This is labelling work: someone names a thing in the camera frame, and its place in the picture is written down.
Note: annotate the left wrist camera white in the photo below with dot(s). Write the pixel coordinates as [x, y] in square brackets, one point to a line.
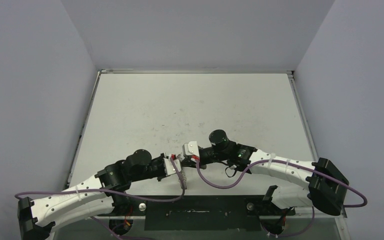
[171, 166]

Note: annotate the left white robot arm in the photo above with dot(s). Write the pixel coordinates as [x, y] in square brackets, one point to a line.
[101, 194]

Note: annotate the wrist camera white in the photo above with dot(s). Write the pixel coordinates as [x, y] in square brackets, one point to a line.
[171, 166]
[190, 149]

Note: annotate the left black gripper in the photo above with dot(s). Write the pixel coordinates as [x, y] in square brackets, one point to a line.
[160, 158]

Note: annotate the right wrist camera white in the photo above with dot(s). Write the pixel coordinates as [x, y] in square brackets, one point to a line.
[190, 149]

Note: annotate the silver keyring disc with rings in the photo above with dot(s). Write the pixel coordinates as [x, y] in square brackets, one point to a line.
[182, 178]

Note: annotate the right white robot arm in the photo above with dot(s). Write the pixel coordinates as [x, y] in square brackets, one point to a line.
[319, 184]

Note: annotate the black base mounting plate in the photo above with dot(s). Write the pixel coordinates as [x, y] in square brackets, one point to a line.
[204, 213]

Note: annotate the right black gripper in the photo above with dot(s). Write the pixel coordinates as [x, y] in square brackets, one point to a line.
[199, 158]

